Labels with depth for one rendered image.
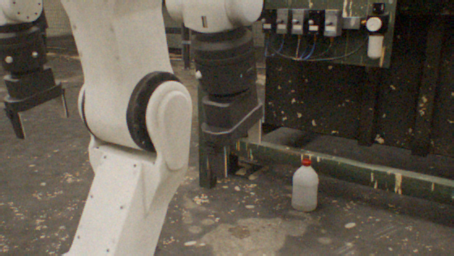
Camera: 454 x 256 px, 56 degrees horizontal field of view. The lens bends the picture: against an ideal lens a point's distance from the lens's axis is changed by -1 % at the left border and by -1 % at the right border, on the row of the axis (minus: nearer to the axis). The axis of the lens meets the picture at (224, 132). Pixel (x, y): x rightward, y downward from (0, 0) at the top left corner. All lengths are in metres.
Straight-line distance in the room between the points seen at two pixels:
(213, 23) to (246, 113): 0.15
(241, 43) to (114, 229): 0.39
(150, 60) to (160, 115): 0.10
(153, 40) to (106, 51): 0.08
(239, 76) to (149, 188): 0.28
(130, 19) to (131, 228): 0.35
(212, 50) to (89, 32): 0.23
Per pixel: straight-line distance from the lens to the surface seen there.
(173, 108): 0.72
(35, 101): 0.93
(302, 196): 1.71
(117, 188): 0.78
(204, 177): 1.90
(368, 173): 1.75
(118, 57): 0.70
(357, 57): 1.64
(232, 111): 0.62
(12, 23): 0.89
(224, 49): 0.58
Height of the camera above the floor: 0.80
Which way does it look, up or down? 17 degrees down
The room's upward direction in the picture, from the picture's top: straight up
